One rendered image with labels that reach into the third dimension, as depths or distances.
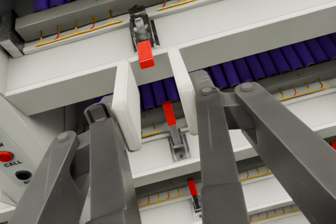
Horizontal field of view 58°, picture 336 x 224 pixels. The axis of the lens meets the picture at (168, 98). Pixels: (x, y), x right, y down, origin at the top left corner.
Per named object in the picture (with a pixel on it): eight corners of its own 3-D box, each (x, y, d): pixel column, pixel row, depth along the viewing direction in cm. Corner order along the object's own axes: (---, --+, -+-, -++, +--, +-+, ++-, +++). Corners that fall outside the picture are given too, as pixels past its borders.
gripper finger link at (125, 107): (142, 151, 16) (128, 154, 17) (140, 93, 23) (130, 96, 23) (124, 104, 15) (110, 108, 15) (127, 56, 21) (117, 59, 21)
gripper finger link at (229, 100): (202, 116, 14) (265, 99, 14) (185, 73, 18) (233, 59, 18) (208, 141, 15) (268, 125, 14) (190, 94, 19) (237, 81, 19)
